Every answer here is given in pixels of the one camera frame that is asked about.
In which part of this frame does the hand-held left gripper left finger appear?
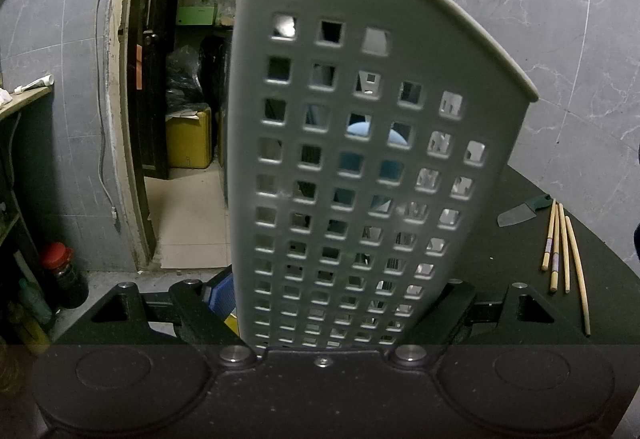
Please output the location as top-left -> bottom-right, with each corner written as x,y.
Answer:
90,269 -> 257,366

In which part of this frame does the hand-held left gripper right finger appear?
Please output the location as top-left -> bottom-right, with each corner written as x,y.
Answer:
392,278 -> 556,366

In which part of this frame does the green-handled kitchen knife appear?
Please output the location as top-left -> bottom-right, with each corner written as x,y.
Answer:
496,194 -> 553,227

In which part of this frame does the blue plastic utensil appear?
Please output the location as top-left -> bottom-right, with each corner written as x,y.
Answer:
335,119 -> 416,215

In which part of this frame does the white perforated utensil holder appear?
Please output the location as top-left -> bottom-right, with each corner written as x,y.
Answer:
226,0 -> 540,352

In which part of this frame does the yellow box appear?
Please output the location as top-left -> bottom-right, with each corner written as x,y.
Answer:
166,106 -> 213,169

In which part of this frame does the red-capped dark bottle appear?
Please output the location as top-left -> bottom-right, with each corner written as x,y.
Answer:
41,242 -> 90,310

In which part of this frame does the green plastic bottle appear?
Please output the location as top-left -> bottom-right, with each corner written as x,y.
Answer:
17,279 -> 53,326

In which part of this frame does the dark grey cabinet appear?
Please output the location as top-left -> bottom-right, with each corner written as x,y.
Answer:
200,34 -> 233,167

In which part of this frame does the black plastic bag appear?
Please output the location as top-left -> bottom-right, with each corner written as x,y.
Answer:
166,44 -> 206,112

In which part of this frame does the dark wooden door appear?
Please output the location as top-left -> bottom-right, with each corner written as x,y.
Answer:
132,0 -> 173,180

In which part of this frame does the wooden shelf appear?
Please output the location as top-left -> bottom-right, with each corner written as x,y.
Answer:
0,86 -> 53,120

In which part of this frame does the green cardboard box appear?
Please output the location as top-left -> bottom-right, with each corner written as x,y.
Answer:
177,5 -> 217,26

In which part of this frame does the white tube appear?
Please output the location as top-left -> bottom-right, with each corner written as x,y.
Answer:
14,74 -> 54,94

